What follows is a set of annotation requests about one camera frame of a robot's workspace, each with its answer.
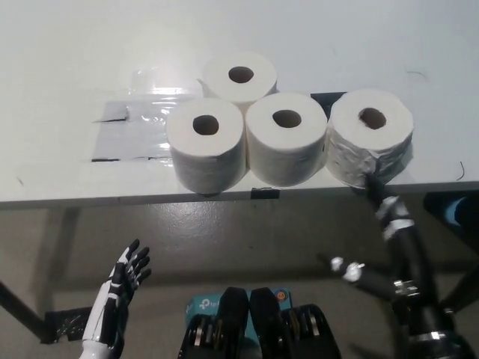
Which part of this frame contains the black floor tape patch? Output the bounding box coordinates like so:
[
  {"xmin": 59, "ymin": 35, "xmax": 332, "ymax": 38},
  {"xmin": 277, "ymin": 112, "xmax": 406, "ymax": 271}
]
[{"xmin": 37, "ymin": 306, "xmax": 93, "ymax": 345}]

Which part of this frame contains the wrinkled white toilet paper roll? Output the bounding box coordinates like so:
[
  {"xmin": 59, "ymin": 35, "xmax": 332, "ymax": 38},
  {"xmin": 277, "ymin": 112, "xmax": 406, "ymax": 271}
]
[{"xmin": 326, "ymin": 88, "xmax": 415, "ymax": 188}]

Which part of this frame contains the small black tape strip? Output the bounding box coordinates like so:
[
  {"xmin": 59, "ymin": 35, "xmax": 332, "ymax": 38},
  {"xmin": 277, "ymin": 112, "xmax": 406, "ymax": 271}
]
[{"xmin": 251, "ymin": 185, "xmax": 281, "ymax": 200}]

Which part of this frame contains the black table leg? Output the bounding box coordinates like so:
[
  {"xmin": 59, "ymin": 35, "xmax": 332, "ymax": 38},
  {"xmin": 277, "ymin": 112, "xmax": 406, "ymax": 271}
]
[
  {"xmin": 0, "ymin": 280, "xmax": 44, "ymax": 340},
  {"xmin": 437, "ymin": 261, "xmax": 479, "ymax": 313}
]

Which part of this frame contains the black tape square on table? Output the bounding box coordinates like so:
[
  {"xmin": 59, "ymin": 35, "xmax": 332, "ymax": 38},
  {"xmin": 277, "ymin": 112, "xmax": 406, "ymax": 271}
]
[{"xmin": 310, "ymin": 91, "xmax": 347, "ymax": 117}]

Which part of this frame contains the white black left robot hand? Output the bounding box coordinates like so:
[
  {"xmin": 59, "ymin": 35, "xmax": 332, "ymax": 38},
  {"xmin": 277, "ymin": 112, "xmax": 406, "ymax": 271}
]
[{"xmin": 82, "ymin": 239, "xmax": 153, "ymax": 347}]

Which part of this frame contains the teal cardboard router box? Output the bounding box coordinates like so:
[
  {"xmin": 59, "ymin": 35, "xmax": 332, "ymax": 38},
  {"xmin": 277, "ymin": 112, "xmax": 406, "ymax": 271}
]
[{"xmin": 185, "ymin": 286, "xmax": 293, "ymax": 337}]

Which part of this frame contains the clear tape over grey patch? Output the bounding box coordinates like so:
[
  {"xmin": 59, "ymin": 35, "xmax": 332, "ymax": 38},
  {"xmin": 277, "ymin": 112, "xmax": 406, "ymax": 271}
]
[{"xmin": 80, "ymin": 67, "xmax": 206, "ymax": 164}]

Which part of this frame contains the blue round object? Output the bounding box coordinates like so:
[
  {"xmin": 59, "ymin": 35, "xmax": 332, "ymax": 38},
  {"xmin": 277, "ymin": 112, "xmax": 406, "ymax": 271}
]
[{"xmin": 445, "ymin": 197, "xmax": 469, "ymax": 225}]

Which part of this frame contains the smooth white toilet paper roll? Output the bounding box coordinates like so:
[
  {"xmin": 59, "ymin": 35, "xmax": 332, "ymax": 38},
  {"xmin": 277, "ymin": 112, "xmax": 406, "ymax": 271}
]
[
  {"xmin": 245, "ymin": 93, "xmax": 327, "ymax": 188},
  {"xmin": 166, "ymin": 98, "xmax": 248, "ymax": 194},
  {"xmin": 201, "ymin": 51, "xmax": 279, "ymax": 113}
]

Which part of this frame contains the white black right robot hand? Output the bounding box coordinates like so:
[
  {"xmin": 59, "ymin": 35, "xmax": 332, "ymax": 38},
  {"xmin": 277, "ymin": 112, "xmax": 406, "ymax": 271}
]
[{"xmin": 364, "ymin": 174, "xmax": 415, "ymax": 242}]

